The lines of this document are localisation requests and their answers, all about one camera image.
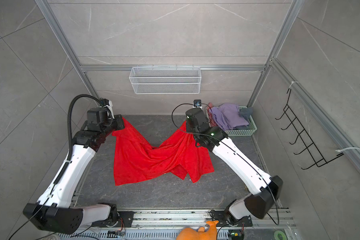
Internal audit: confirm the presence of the black wall hook rack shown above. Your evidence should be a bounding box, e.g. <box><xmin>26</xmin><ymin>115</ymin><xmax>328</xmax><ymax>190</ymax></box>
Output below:
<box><xmin>275</xmin><ymin>89</ymin><xmax>345</xmax><ymax>170</ymax></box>

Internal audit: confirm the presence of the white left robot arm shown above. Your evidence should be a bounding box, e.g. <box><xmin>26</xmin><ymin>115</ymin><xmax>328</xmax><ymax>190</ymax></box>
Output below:
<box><xmin>23</xmin><ymin>95</ymin><xmax>125</xmax><ymax>234</ymax></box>

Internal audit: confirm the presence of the green plastic basket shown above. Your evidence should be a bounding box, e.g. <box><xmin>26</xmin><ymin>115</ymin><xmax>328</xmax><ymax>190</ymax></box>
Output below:
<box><xmin>206</xmin><ymin>106</ymin><xmax>257</xmax><ymax>137</ymax></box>

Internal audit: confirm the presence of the white wire mesh basket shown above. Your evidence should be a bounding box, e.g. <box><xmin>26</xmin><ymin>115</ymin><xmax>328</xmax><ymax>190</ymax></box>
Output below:
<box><xmin>129</xmin><ymin>67</ymin><xmax>202</xmax><ymax>95</ymax></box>

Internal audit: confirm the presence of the pink t shirt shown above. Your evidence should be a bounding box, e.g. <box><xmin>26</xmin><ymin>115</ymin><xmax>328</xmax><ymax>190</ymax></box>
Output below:
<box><xmin>206</xmin><ymin>103</ymin><xmax>218</xmax><ymax>127</ymax></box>

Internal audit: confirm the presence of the orange plush toy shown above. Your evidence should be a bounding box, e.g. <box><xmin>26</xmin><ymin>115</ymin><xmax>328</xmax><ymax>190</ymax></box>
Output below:
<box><xmin>176</xmin><ymin>221</ymin><xmax>219</xmax><ymax>240</ymax></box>

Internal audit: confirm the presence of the grey t shirt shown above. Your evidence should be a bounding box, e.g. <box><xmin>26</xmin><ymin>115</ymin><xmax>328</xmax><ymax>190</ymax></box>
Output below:
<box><xmin>239</xmin><ymin>107</ymin><xmax>254</xmax><ymax>121</ymax></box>

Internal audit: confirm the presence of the purple t shirt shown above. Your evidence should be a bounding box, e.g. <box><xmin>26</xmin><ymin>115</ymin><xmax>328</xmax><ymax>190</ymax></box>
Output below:
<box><xmin>211</xmin><ymin>103</ymin><xmax>250</xmax><ymax>131</ymax></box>

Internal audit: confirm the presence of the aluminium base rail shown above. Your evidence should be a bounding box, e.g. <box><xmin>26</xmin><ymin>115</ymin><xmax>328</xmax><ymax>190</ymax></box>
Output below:
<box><xmin>46</xmin><ymin>209</ymin><xmax>301</xmax><ymax>240</ymax></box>

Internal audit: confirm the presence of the red t shirt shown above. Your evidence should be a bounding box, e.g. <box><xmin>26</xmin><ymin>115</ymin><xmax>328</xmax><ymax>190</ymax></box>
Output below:
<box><xmin>112</xmin><ymin>120</ymin><xmax>214</xmax><ymax>186</ymax></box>

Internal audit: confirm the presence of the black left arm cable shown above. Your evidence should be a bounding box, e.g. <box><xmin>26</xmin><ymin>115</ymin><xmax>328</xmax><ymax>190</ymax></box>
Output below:
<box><xmin>66</xmin><ymin>94</ymin><xmax>104</xmax><ymax>161</ymax></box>

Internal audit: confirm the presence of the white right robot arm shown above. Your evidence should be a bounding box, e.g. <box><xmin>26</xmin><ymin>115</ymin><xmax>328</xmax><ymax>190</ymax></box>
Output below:
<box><xmin>186</xmin><ymin>100</ymin><xmax>283</xmax><ymax>224</ymax></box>

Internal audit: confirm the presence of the green tape roll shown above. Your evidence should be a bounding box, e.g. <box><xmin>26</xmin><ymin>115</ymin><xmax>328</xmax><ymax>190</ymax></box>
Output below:
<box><xmin>274</xmin><ymin>230</ymin><xmax>288</xmax><ymax>240</ymax></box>

